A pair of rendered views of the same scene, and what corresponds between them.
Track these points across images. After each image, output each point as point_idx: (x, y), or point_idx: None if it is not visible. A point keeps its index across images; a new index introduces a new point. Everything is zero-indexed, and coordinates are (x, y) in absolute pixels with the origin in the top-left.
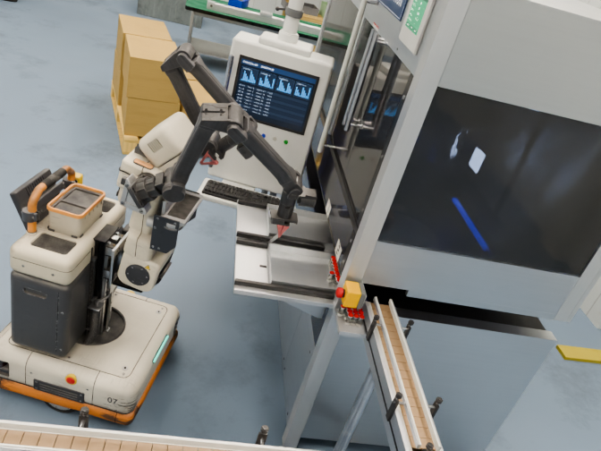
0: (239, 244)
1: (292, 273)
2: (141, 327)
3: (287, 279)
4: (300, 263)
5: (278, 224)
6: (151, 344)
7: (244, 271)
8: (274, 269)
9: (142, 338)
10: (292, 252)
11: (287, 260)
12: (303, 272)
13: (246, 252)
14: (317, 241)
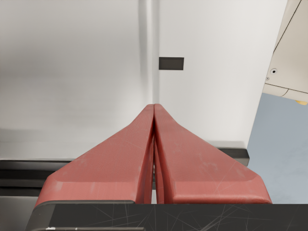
0: (237, 146)
1: (63, 47)
2: (302, 36)
3: (78, 3)
4: (46, 104)
5: (264, 219)
6: (293, 4)
7: (246, 16)
8: (132, 52)
9: (305, 14)
10: (77, 144)
11: (88, 108)
12: (25, 62)
13: (221, 117)
14: (4, 196)
